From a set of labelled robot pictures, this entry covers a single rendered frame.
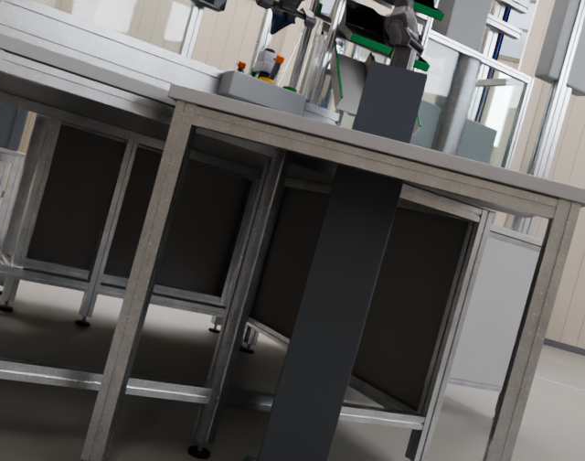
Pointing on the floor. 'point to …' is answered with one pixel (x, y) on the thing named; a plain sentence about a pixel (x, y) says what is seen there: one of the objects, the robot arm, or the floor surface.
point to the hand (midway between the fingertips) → (276, 24)
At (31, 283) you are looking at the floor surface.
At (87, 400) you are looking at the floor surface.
